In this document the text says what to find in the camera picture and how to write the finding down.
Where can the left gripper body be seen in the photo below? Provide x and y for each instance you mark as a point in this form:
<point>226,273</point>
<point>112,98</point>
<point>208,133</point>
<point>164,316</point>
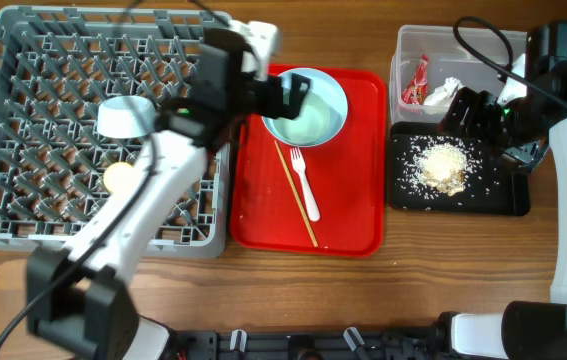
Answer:
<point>264,97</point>

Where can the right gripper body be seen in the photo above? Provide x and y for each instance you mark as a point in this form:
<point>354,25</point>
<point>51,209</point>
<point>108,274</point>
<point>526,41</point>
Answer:
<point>490,122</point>

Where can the white napkin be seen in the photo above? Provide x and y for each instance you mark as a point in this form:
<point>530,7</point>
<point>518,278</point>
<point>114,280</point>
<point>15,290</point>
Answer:
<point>444,94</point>

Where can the light blue food bowl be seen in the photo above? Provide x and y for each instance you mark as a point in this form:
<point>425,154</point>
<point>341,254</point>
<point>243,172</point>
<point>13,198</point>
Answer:
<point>311,124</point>

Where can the red sauce packet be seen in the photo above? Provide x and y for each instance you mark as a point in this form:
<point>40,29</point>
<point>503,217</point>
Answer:
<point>416,91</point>

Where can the food scraps and rice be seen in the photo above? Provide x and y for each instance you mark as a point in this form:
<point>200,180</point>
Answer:
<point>438,167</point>

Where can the white plastic fork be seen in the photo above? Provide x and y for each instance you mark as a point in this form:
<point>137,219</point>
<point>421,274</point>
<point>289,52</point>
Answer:
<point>299,166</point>

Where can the wooden chopstick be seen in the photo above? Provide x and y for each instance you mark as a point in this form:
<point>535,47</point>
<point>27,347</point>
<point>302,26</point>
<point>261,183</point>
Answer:
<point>298,205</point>

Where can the yellow plastic cup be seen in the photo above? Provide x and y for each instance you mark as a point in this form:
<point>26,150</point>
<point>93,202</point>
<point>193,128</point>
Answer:
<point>119,177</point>

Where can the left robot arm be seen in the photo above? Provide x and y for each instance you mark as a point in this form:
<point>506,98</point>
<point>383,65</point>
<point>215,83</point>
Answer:
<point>77,295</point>

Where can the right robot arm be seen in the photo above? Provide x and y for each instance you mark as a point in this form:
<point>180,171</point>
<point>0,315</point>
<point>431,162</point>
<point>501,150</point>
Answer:
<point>524,330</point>

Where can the black waste tray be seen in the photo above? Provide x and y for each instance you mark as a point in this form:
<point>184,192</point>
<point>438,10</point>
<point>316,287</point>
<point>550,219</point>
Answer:
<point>487,185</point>

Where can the grey dishwasher rack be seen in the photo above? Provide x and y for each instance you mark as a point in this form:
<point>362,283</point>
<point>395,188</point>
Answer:
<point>57,64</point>

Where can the light blue plate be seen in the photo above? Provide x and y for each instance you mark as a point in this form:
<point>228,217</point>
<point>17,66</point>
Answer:
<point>330,91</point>

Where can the clear plastic bin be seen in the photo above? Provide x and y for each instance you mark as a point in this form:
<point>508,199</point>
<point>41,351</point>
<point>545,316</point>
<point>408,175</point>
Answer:
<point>446,59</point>

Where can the red plastic tray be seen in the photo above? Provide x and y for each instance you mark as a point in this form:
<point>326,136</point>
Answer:
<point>346,174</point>

